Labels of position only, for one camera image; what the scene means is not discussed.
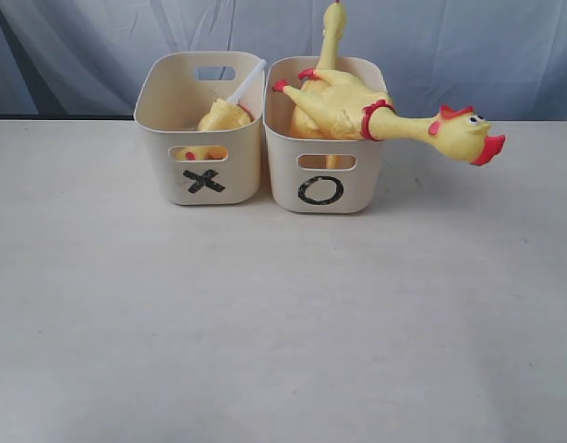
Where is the whole rubber chicken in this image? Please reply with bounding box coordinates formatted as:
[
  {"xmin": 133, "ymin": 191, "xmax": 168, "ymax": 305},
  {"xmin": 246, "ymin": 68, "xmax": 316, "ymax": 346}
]
[
  {"xmin": 272, "ymin": 67, "xmax": 506, "ymax": 166},
  {"xmin": 290, "ymin": 0, "xmax": 354, "ymax": 174}
]

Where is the cream left plastic bin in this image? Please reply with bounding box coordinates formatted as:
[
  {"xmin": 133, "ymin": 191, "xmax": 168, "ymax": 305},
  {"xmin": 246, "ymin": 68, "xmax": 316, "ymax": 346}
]
[{"xmin": 134, "ymin": 51, "xmax": 265, "ymax": 205}]

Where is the detached rubber chicken head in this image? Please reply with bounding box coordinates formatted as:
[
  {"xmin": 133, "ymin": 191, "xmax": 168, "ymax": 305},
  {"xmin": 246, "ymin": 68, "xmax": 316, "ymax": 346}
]
[{"xmin": 182, "ymin": 59, "xmax": 267, "ymax": 161}]

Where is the headless rubber chicken body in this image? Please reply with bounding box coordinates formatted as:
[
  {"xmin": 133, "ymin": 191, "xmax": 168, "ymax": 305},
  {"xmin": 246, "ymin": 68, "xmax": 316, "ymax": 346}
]
[{"xmin": 188, "ymin": 99, "xmax": 251, "ymax": 161}]

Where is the cream bin with black circle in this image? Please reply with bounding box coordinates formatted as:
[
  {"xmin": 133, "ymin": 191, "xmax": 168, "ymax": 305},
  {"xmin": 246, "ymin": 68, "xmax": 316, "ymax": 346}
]
[{"xmin": 263, "ymin": 56, "xmax": 382, "ymax": 214}]

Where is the blue-white backdrop curtain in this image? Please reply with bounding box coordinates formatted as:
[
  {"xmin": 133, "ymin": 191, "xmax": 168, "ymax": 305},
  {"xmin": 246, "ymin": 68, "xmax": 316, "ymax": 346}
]
[{"xmin": 0, "ymin": 1, "xmax": 567, "ymax": 120}]

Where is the whole rubber chicken front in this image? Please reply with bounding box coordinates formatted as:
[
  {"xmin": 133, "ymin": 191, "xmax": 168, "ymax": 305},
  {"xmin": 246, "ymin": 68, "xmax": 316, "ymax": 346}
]
[{"xmin": 290, "ymin": 0, "xmax": 354, "ymax": 174}]

